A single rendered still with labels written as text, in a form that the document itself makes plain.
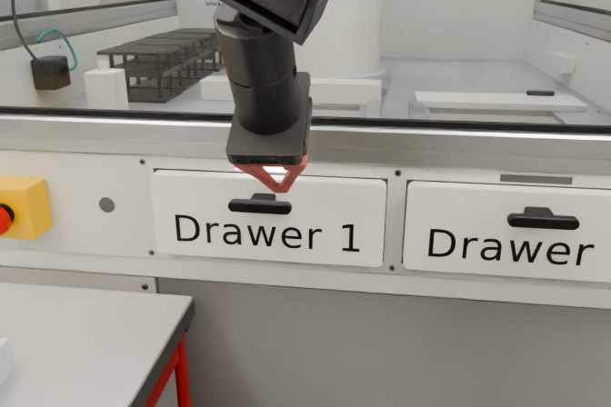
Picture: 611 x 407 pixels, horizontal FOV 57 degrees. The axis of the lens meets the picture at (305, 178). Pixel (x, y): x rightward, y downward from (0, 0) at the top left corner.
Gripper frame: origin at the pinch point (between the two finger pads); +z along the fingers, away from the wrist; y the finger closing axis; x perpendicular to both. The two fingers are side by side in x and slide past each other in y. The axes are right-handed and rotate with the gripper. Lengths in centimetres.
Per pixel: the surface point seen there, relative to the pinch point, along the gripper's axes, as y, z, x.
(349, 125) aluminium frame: 10.7, 4.6, -6.4
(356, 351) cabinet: -6.5, 31.8, -7.5
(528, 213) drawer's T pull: 1.3, 8.4, -26.3
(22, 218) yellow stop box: 0.7, 11.2, 34.4
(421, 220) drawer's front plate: 2.5, 12.0, -15.0
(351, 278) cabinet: -0.7, 21.4, -6.7
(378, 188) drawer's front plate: 4.7, 8.7, -9.9
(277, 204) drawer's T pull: 1.3, 7.7, 1.5
